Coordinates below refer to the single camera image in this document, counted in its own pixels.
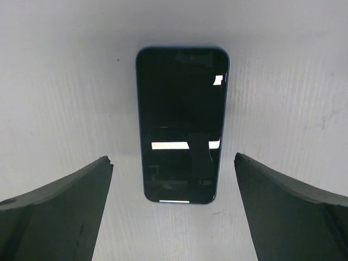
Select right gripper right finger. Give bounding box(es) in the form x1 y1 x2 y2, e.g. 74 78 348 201
234 153 347 260

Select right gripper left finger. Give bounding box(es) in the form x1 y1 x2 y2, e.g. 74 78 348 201
1 156 113 260

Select blue edged black phone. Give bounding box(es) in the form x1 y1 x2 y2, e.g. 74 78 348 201
135 46 229 204

